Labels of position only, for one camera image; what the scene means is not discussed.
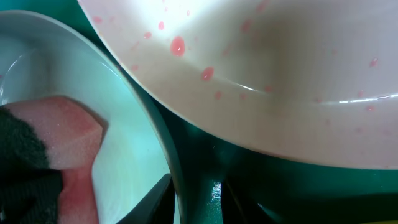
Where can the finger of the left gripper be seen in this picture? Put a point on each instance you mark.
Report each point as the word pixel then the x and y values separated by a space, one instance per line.
pixel 31 198

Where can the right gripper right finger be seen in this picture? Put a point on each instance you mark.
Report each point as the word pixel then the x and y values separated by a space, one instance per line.
pixel 238 208

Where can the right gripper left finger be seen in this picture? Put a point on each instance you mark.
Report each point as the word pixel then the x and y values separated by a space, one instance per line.
pixel 157 207

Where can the light blue plate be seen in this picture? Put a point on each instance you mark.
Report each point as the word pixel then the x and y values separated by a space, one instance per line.
pixel 42 57

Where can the white plate with red stain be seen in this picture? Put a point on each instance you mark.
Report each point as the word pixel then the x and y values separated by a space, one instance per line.
pixel 308 80

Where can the teal plastic serving tray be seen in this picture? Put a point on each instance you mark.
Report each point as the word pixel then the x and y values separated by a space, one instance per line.
pixel 288 191

